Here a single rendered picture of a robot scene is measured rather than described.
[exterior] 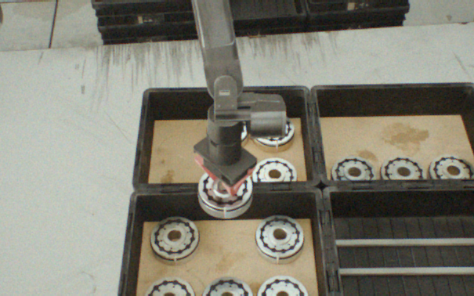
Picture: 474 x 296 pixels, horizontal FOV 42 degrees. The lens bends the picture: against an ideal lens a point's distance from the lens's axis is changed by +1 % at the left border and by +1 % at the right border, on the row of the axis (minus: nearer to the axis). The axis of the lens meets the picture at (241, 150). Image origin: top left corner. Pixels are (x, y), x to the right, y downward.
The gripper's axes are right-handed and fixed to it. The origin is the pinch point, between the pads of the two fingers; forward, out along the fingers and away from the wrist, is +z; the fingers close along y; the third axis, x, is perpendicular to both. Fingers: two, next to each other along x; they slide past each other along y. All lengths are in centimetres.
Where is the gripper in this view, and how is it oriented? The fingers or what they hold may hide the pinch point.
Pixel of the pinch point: (225, 183)
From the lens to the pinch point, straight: 113.2
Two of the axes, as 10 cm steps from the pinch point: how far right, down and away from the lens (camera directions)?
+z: -0.3, 6.3, 7.8
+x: -7.0, 5.4, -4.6
